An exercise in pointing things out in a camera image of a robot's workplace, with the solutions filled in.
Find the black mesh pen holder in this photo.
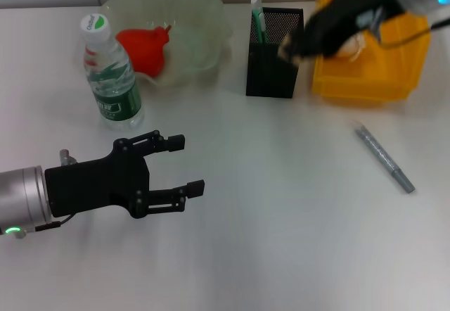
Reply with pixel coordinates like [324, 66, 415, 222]
[245, 6, 305, 99]

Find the grey marker pen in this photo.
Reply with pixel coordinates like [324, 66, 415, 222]
[352, 118, 416, 194]

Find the red orange toy fruit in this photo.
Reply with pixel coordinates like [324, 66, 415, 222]
[115, 24, 174, 77]

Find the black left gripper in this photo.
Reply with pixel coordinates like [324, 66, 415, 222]
[44, 129, 206, 220]

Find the green glass fruit plate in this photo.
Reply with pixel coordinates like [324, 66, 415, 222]
[100, 0, 235, 87]

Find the left gripper cable with plug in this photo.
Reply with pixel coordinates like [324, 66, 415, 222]
[33, 148, 79, 234]

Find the small tan eraser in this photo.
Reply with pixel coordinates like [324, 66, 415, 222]
[278, 32, 307, 64]

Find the clear green-label water bottle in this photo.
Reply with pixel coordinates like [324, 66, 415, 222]
[79, 13, 146, 132]

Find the white paper ball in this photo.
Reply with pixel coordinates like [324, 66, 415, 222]
[335, 31, 368, 63]

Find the yellow plastic bin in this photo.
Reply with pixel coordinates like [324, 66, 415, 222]
[311, 0, 432, 103]

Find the gripper cable with plug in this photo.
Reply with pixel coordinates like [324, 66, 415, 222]
[33, 148, 79, 234]
[372, 6, 450, 50]

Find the green utility knife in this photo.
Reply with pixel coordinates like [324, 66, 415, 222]
[250, 0, 269, 45]

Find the right gripper cable with plug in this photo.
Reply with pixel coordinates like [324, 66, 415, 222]
[372, 6, 450, 50]

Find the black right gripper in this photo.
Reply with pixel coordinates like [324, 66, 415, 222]
[281, 0, 405, 64]

